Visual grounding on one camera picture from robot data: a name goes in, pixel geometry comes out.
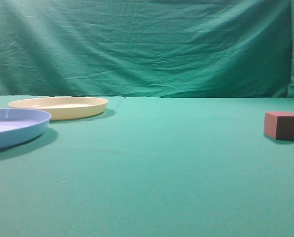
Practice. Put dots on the blue plastic plate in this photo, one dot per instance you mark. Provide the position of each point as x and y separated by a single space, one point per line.
21 125

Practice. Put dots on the green backdrop cloth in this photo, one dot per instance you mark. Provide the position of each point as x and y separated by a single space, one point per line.
153 48

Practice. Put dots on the green table cloth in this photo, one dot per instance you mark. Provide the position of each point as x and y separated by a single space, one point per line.
153 167

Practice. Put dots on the red cube block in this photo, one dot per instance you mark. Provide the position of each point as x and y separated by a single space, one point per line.
279 125

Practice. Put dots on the yellow plastic plate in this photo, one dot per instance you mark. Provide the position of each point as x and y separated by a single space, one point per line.
64 107

